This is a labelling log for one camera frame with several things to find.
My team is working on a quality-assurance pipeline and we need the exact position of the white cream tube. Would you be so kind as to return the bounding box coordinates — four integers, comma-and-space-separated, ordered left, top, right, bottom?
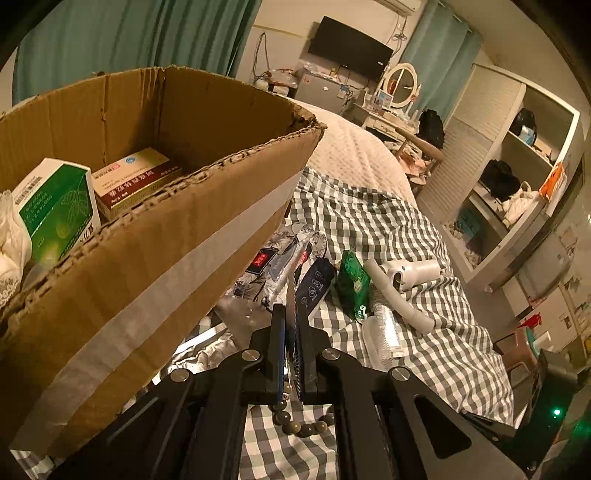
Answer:
361, 301, 408, 371

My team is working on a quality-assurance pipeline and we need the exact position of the dark bead bracelet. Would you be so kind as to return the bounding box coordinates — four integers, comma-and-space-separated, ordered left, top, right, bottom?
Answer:
271, 400, 336, 438

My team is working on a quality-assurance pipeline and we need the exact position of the grey plastic tube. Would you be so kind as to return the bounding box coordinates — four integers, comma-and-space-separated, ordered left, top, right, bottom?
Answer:
363, 259, 435, 335

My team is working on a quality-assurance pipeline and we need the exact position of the green snack packet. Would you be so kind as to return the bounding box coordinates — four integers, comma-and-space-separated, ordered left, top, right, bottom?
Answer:
337, 250, 370, 322

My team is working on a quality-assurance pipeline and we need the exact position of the white handheld device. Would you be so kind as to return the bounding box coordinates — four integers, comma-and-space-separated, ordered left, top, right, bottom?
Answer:
381, 260, 441, 292

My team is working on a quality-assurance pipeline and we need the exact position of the silver foil package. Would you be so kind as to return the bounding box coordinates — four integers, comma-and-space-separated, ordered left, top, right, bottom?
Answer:
226, 222, 328, 310

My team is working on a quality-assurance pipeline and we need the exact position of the red white medicine box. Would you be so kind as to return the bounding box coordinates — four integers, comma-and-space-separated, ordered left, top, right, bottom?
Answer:
92, 148, 182, 221

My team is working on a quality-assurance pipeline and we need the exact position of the white lace fabric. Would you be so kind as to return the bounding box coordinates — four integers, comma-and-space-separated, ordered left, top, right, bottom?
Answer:
0, 190, 32, 307

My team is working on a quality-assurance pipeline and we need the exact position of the green white medicine box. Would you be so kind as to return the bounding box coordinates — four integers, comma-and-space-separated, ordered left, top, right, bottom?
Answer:
12, 158, 100, 269

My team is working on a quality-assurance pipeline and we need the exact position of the checkered gingham cloth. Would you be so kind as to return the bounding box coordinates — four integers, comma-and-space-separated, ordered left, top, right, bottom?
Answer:
1, 166, 514, 458

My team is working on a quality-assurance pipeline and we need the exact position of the brown cardboard box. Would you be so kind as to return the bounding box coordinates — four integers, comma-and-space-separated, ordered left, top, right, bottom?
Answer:
1, 66, 325, 456

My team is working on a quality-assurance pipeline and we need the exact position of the white shelving cabinet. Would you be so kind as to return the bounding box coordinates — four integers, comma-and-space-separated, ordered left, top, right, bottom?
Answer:
418, 64, 584, 288

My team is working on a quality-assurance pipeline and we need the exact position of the wooden chair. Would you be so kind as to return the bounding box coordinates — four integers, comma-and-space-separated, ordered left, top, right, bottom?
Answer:
394, 127, 444, 187

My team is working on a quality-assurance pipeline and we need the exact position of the cream quilted bed cover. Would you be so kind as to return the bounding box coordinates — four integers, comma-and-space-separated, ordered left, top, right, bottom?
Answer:
294, 100, 417, 207

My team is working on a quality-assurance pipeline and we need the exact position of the black backpack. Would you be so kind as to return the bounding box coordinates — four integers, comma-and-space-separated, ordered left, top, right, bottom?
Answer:
418, 109, 445, 149

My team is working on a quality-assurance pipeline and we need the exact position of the white dressing table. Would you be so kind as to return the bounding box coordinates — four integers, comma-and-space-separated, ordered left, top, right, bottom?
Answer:
351, 104, 418, 139

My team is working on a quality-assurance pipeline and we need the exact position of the small grey fridge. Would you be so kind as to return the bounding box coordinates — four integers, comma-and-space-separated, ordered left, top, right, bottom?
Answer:
294, 69, 351, 114

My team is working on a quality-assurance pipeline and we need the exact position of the white oval vanity mirror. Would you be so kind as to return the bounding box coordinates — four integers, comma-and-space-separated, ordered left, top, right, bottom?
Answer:
380, 63, 420, 109

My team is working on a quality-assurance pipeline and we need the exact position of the teal right curtain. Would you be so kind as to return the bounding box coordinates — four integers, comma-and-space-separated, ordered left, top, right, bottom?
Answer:
401, 1, 482, 120

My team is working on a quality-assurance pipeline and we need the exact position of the teal window curtain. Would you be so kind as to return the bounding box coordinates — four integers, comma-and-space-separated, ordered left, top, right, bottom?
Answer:
12, 0, 260, 103

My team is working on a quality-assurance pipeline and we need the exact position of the white air conditioner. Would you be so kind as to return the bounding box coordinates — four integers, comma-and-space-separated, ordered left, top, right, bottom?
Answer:
377, 0, 423, 17

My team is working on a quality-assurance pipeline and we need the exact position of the black wall television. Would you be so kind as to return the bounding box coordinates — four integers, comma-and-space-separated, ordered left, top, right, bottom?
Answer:
308, 16, 394, 81

